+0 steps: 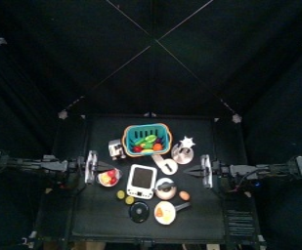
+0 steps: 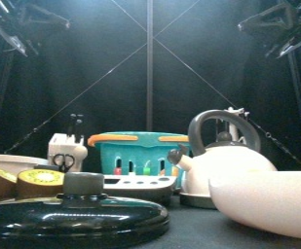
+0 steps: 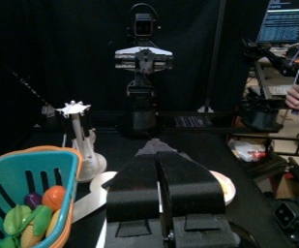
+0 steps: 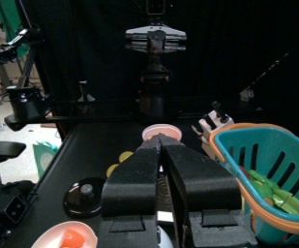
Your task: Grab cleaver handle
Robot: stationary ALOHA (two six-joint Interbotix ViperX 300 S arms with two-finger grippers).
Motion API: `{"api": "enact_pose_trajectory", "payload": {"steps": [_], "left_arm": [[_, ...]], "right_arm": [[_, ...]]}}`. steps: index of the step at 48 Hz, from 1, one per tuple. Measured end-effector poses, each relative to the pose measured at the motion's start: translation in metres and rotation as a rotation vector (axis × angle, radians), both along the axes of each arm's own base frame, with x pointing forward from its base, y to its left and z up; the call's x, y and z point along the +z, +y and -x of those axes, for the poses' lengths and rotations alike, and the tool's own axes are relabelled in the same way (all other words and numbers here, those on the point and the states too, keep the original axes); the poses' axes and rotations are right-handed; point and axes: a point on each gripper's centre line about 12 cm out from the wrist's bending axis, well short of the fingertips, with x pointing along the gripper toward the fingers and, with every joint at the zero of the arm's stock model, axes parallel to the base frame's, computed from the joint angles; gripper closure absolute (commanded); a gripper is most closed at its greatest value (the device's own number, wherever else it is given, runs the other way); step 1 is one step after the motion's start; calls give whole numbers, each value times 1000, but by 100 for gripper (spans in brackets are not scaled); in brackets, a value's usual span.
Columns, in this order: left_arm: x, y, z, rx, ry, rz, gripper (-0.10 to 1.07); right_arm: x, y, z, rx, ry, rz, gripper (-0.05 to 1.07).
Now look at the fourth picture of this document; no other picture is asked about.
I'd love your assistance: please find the yellow toy disc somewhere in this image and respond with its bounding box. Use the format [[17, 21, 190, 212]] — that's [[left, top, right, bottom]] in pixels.
[[117, 150, 134, 164], [105, 163, 120, 178]]

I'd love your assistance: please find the green toy vegetable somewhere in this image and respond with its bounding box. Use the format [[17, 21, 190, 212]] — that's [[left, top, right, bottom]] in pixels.
[[245, 169, 299, 215]]

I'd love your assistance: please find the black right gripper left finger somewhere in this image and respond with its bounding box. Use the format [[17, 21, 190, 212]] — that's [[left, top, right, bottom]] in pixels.
[[96, 134, 162, 248]]

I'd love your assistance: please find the pink bowl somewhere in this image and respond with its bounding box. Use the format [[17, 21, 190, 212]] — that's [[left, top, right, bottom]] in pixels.
[[29, 220, 100, 248]]

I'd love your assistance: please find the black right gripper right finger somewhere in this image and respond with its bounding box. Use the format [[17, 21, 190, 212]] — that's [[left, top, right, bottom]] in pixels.
[[158, 135, 258, 248]]

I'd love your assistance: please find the teal basket orange rim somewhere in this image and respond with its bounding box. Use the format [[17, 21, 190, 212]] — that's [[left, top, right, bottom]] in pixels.
[[208, 122, 299, 247]]

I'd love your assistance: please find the black device with cable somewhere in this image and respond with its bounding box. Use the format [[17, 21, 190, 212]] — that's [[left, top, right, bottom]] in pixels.
[[0, 179, 38, 248]]

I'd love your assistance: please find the green cloth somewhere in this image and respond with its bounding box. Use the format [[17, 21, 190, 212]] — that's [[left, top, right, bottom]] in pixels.
[[0, 0, 30, 57]]

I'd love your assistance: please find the orange toy fruit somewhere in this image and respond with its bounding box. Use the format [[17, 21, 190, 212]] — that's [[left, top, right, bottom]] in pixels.
[[60, 228, 86, 248]]

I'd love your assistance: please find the white knife block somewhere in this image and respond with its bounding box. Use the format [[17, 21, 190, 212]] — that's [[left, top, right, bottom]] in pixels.
[[190, 101, 234, 160]]

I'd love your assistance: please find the teal bag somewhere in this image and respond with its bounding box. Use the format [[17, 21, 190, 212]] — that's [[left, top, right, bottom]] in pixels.
[[30, 140, 61, 179]]

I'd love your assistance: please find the black pot lid with knob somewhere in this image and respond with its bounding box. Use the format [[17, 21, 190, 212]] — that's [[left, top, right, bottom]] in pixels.
[[62, 176, 106, 219]]

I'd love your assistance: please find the pink round plate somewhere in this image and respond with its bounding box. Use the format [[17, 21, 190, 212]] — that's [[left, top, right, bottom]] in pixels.
[[141, 123, 184, 142]]

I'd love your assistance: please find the black camera on stand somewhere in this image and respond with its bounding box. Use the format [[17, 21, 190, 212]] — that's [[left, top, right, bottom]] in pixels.
[[2, 84, 53, 132]]

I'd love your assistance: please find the black chair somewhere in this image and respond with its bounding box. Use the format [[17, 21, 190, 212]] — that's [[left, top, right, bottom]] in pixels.
[[0, 140, 26, 185]]

